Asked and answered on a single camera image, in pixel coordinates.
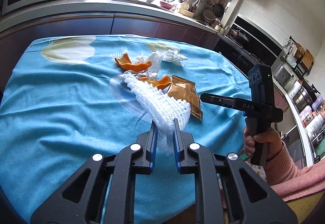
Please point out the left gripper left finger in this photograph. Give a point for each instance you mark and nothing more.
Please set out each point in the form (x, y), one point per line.
(137, 158)

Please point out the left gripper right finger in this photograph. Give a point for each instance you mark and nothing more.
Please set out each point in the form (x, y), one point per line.
(193, 158)

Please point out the white foam fruit net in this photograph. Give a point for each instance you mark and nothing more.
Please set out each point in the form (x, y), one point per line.
(162, 108)

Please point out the pink sleeved right forearm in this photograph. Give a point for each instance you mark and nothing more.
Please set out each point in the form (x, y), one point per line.
(291, 183)

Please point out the person's right hand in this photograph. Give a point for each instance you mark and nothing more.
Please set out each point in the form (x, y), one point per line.
(270, 136)

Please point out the steel pot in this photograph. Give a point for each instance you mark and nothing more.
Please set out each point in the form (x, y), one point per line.
(302, 99)

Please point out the black stove and hood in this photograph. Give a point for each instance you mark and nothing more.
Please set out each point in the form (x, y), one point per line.
(246, 44)

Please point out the brown snack wrapper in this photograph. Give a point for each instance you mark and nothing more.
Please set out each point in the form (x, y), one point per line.
(184, 89)

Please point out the orange peel piece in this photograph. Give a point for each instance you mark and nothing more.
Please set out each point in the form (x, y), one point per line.
(163, 83)

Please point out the blue floral tablecloth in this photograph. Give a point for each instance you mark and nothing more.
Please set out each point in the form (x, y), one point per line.
(56, 114)

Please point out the large orange peel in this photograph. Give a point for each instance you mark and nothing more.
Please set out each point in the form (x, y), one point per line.
(125, 63)

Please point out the white crumpled tissue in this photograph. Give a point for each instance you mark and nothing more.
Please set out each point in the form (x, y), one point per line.
(155, 58)

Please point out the black frying pan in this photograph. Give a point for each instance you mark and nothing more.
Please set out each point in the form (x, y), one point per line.
(218, 10)

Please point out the red bowl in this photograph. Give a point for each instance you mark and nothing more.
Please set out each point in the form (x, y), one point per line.
(166, 5)

